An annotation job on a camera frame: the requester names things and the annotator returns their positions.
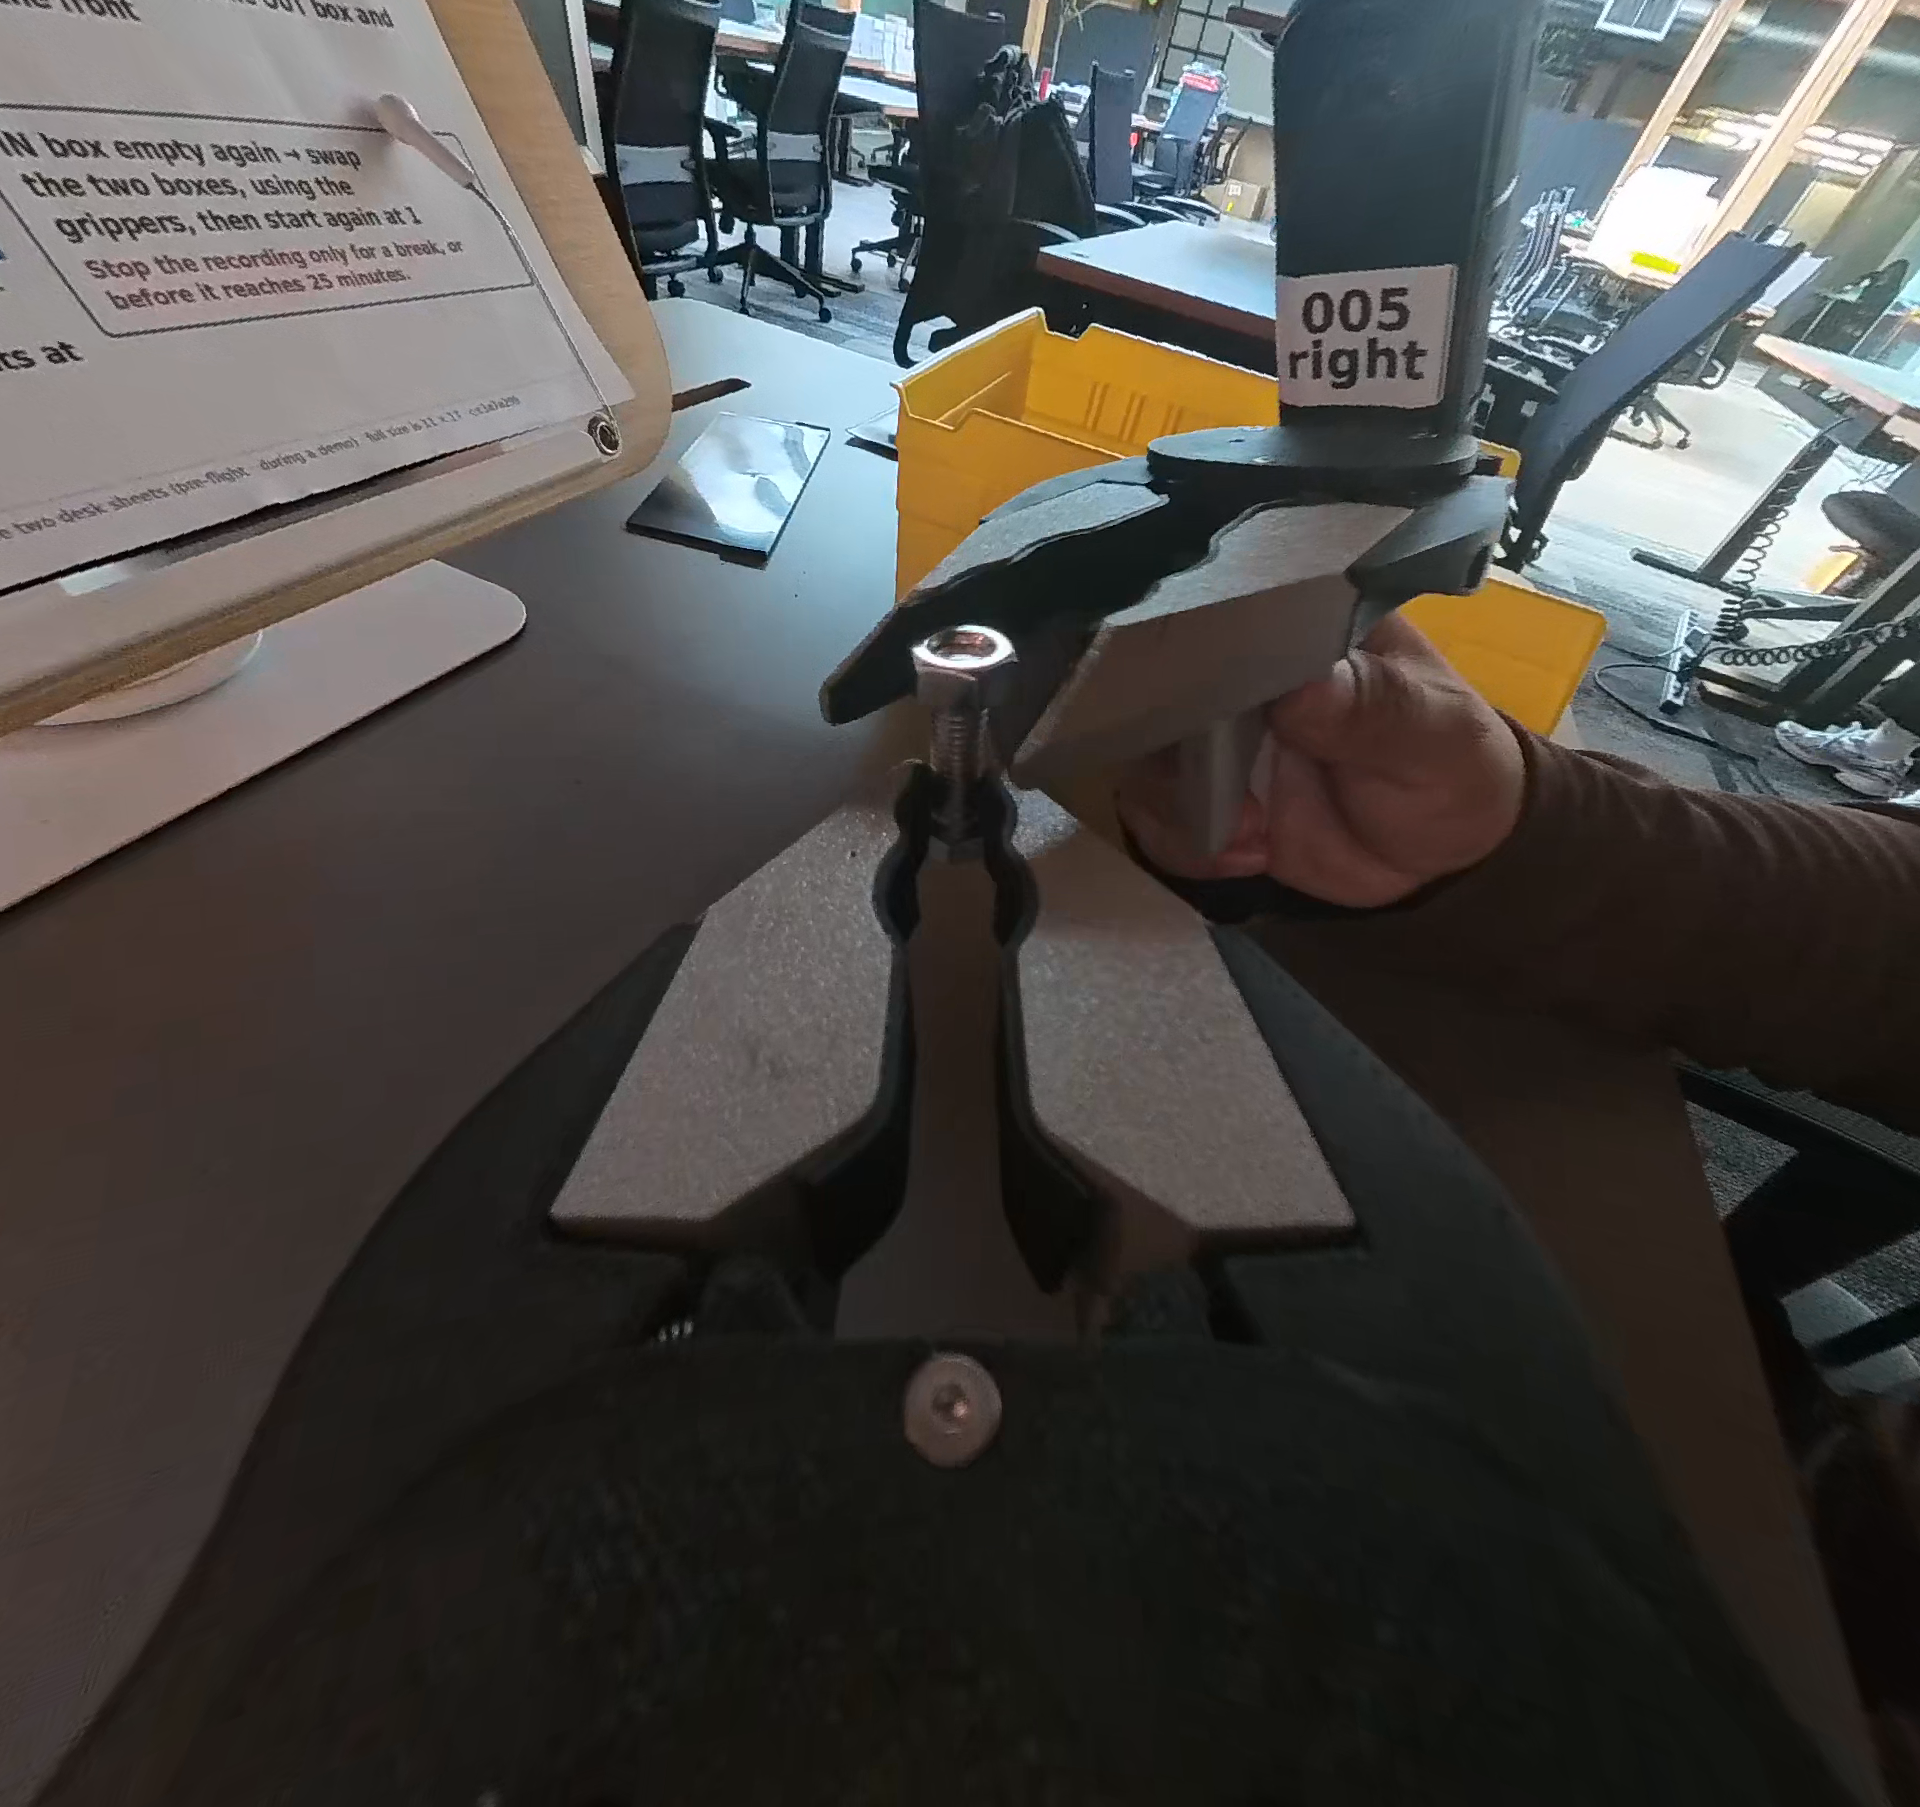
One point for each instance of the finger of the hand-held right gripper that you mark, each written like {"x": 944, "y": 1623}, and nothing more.
{"x": 1022, "y": 563}
{"x": 1229, "y": 623}

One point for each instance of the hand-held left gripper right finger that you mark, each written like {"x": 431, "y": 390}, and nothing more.
{"x": 1171, "y": 1074}

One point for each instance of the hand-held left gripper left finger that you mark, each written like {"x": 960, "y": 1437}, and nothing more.
{"x": 736, "y": 1059}

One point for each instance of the steel hex nut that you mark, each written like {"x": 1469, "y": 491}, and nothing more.
{"x": 960, "y": 679}

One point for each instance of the yellow plastic bin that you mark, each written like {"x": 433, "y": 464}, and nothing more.
{"x": 1022, "y": 381}

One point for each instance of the steel hex bolt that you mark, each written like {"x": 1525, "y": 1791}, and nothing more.
{"x": 954, "y": 757}

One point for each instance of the person's right forearm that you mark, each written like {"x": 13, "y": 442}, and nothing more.
{"x": 1695, "y": 923}

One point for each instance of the person's right hand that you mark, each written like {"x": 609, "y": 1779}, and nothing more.
{"x": 1395, "y": 787}

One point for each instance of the shiny black flat panel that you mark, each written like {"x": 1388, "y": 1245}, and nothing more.
{"x": 875, "y": 436}
{"x": 736, "y": 479}

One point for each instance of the brown office desk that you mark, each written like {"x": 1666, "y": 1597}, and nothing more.
{"x": 1171, "y": 269}

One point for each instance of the black office chair with jacket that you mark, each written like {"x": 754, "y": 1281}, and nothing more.
{"x": 975, "y": 218}

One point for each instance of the slanted wooden beam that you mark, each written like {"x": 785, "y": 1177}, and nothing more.
{"x": 1818, "y": 97}

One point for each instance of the white sneaker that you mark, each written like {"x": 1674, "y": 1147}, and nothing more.
{"x": 1851, "y": 751}

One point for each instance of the printed instruction sheet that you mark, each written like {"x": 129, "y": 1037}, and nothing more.
{"x": 300, "y": 381}

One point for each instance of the small white tethered stick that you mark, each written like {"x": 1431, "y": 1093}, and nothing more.
{"x": 412, "y": 123}

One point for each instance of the white wall vent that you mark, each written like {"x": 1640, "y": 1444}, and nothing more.
{"x": 1644, "y": 1}

